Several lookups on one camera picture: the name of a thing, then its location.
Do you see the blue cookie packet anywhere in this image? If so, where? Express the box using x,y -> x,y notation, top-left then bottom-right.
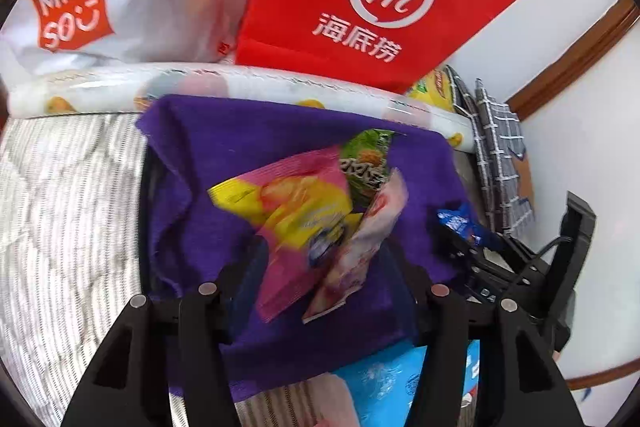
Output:
437,202 -> 487,247

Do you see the long pink white snack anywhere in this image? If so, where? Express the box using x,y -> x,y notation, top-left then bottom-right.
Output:
303,168 -> 408,324

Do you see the green snack packet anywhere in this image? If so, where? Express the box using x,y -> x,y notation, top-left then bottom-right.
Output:
340,129 -> 395,211

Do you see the pink yellow potato-stick bag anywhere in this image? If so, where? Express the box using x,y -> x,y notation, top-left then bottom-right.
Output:
208,146 -> 352,322

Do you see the grey checked folded cloth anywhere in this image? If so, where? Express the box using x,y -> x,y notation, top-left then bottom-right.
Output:
444,65 -> 535,239

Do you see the blue tissue pack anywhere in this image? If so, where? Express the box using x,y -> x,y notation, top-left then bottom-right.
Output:
304,338 -> 482,427

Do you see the striped mattress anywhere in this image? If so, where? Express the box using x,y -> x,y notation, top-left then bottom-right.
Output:
1,114 -> 146,426

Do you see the yellow Lay's chip bag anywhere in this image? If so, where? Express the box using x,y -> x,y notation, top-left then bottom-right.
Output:
405,68 -> 454,113

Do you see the purple towel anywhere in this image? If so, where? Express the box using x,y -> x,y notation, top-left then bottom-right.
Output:
138,95 -> 466,401

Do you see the rolled fruit-print mat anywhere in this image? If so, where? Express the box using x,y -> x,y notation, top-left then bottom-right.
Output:
8,64 -> 474,153

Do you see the brown wooden door frame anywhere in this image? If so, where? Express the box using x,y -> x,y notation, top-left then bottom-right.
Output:
508,0 -> 639,121

